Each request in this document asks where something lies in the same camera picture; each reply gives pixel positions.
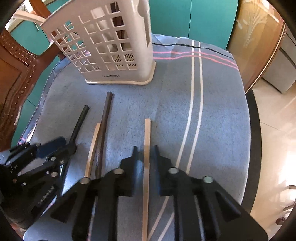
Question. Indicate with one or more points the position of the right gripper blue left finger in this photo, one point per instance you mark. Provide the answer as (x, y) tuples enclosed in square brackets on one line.
[(127, 179)]

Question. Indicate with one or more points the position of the glass sliding door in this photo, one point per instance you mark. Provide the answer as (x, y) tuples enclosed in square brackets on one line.
[(256, 37)]

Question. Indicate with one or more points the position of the brown wooden chair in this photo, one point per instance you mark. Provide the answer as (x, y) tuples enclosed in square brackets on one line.
[(20, 70)]

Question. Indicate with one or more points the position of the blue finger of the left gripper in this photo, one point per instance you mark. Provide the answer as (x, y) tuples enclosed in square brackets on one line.
[(61, 156), (50, 147)]

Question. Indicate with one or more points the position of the blue striped cloth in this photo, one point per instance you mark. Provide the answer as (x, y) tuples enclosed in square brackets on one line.
[(194, 110)]

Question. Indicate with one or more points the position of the light wooden chopstick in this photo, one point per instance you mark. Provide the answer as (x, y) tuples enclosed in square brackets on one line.
[(92, 151)]

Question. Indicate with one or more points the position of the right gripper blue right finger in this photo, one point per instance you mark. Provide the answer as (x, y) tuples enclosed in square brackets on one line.
[(166, 181)]

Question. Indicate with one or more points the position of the white plastic utensil basket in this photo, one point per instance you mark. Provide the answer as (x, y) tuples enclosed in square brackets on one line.
[(109, 42)]

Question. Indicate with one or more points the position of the silver refrigerator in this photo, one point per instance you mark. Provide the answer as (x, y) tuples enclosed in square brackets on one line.
[(281, 72)]

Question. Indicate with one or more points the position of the dark brown chopstick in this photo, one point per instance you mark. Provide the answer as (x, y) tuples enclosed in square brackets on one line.
[(101, 135)]

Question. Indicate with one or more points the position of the black chopstick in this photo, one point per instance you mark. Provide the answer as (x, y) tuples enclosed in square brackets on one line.
[(78, 125)]

